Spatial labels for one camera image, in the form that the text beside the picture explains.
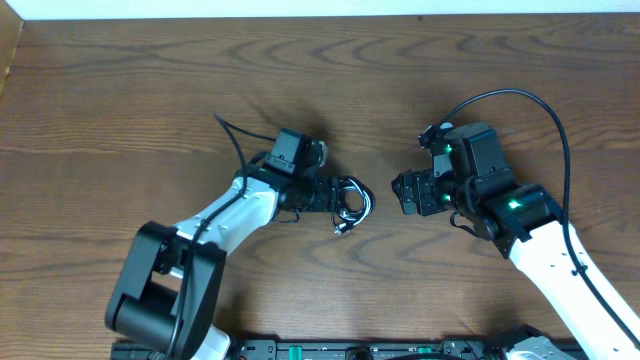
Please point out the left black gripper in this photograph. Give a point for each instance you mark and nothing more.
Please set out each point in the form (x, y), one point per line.
(335, 198)

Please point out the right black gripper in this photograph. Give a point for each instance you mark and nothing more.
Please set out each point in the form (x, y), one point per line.
(417, 190)

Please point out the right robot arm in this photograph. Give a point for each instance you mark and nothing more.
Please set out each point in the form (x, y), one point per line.
(470, 177)

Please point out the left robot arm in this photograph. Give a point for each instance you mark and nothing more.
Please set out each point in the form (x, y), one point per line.
(167, 290)

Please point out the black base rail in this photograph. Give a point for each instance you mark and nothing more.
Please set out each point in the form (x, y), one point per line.
(524, 342)

